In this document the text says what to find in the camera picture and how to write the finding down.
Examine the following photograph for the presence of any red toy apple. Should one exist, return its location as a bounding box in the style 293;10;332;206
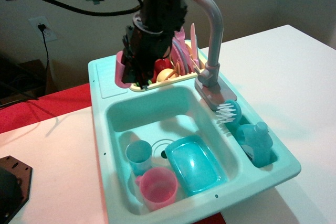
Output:
154;58;173;74

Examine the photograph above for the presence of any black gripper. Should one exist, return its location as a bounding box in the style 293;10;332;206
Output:
121;25;174;89

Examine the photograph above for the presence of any yellow toy fruit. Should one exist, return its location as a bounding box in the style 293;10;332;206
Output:
156;68;178;82

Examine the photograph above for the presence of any cream dish rack basket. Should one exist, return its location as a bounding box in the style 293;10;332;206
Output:
130;40;207;92

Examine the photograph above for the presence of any teal plastic cup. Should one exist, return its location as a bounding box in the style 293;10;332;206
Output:
125;140;152;176

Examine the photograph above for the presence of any pink mug with handle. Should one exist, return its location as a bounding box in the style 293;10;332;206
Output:
135;167;179;211

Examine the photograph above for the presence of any teal dish brush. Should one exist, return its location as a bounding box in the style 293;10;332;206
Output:
216;100;242;125

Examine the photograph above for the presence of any red cloth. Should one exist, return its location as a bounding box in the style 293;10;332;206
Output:
1;83;91;133

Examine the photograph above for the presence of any teal toy sink unit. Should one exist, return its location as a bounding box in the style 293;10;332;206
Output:
88;56;301;223

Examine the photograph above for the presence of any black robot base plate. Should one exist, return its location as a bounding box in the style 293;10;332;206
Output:
1;155;33;223

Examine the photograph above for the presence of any teal soap bottle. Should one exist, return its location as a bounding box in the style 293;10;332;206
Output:
236;122;273;168

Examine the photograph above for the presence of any pink toy fork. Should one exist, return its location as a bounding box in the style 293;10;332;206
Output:
173;27;185;48

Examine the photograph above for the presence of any black power cable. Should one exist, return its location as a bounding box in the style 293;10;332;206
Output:
37;23;50;95

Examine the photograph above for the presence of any small pink plastic cup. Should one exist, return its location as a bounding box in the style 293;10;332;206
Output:
114;51;131;89

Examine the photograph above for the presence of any grey pink toy faucet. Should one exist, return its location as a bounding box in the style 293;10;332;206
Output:
193;0;237;111

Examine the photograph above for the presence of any teal rectangular tray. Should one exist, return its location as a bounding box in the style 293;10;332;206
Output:
164;135;228;196

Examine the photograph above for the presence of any white wall outlet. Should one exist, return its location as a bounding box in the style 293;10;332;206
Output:
28;16;57;42

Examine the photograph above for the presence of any pink toy plate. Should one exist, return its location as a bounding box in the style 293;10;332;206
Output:
170;38;194;76

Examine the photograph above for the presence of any pink toy knife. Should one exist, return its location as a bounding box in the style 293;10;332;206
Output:
190;23;198;60

